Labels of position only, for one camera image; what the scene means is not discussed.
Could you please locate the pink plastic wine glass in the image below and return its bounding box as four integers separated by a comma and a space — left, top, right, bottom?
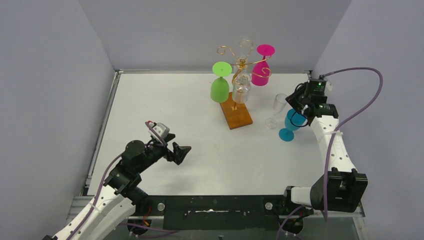
251, 44, 276, 87

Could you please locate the clear patterned wine glass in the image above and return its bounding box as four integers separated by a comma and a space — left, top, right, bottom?
231, 73, 251, 104

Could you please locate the clear round wine glass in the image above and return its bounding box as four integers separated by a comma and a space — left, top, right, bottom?
232, 36, 253, 62

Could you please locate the green plastic wine glass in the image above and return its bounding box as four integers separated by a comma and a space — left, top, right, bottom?
210, 61, 233, 103

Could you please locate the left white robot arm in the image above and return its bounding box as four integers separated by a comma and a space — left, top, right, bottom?
44, 138, 192, 240

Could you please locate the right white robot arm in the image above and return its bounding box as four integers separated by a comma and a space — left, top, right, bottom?
286, 78, 368, 213

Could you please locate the clear tall flute glass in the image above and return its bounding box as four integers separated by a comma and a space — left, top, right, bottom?
264, 93, 287, 129

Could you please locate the blue plastic wine glass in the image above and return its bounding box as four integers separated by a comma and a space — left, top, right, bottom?
278, 109, 307, 142

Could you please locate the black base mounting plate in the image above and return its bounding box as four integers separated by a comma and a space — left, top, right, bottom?
114, 194, 314, 240

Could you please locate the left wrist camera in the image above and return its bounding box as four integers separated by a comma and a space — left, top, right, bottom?
145, 121, 170, 141

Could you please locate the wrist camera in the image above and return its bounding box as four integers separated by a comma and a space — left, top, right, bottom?
145, 121, 170, 141
323, 77, 333, 97

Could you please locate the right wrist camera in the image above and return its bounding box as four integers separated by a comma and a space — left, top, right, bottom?
323, 77, 333, 97

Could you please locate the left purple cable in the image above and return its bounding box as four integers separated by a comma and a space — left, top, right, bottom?
66, 121, 167, 240

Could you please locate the purple cable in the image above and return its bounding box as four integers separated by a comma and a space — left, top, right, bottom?
319, 67, 384, 223
66, 121, 167, 240

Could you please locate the gold wire glass rack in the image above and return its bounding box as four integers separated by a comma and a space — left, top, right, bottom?
216, 44, 263, 130

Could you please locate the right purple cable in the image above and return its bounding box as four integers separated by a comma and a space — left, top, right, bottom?
319, 67, 384, 223

